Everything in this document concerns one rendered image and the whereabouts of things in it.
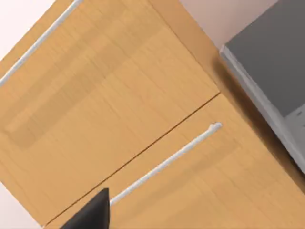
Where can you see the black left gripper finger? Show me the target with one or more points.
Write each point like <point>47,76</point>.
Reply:
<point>95,212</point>

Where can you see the wooden cupboard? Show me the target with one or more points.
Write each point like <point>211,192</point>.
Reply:
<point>195,43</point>

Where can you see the wooden drawer front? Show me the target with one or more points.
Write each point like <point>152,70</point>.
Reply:
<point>190,181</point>
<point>102,95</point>

